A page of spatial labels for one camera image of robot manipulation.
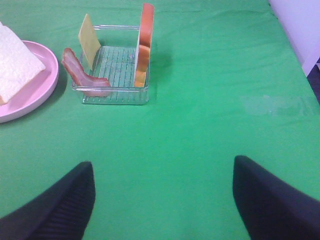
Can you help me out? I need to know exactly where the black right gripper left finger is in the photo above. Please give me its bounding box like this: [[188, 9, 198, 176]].
[[0, 161, 96, 240]]

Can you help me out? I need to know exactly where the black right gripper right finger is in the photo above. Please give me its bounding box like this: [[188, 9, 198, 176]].
[[232, 155, 320, 240]]

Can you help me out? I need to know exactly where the bacon strip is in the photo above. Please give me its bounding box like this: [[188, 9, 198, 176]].
[[61, 47, 111, 87]]

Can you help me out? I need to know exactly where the yellow cheese slice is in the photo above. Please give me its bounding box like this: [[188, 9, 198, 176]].
[[78, 13, 101, 70]]

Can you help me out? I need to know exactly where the bread slice with crust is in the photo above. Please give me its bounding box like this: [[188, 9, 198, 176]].
[[134, 3, 155, 88]]

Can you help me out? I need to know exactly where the pink plate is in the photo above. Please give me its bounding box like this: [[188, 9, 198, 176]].
[[0, 40, 59, 123]]

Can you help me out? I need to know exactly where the clear right plastic tray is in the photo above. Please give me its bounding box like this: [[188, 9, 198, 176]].
[[71, 24, 149, 105]]

